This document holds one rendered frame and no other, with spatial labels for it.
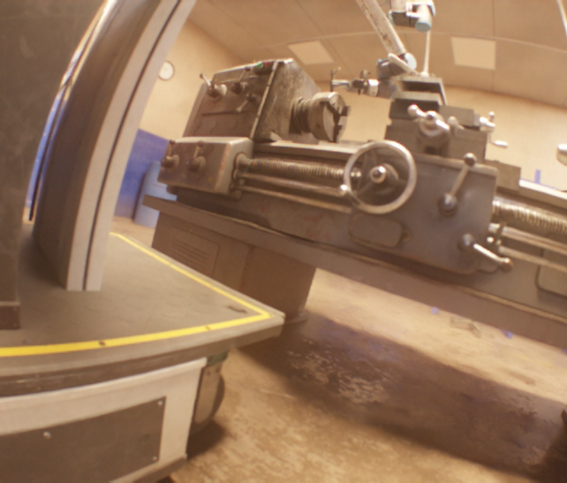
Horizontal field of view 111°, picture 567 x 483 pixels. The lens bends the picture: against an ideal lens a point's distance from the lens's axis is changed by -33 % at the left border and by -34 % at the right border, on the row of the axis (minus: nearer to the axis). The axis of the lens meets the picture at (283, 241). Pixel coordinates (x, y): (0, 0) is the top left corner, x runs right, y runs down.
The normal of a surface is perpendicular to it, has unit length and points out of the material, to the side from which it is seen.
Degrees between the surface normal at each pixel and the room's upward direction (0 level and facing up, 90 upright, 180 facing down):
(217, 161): 90
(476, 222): 90
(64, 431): 90
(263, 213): 90
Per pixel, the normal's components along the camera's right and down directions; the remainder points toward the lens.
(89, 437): 0.82, 0.26
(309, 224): -0.55, -0.11
